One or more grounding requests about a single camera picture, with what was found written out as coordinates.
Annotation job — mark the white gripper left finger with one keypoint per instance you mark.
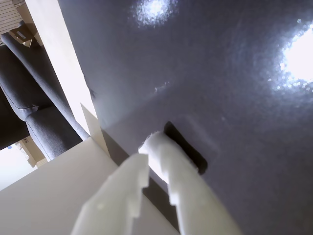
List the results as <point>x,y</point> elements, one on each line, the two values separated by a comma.
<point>115,195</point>

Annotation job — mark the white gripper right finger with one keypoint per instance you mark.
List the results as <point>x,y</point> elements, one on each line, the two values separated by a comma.
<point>190,193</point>

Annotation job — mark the black glossy table mat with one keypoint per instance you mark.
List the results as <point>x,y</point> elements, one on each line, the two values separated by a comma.
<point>195,73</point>

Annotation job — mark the grey fabric sofa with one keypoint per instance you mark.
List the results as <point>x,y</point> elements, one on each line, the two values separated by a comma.
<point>31,80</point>

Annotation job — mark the pale wooden board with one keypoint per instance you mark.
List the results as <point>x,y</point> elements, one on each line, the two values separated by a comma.
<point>56,49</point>

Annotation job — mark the brown cardboard box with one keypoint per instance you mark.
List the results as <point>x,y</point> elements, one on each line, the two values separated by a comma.
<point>20,36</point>

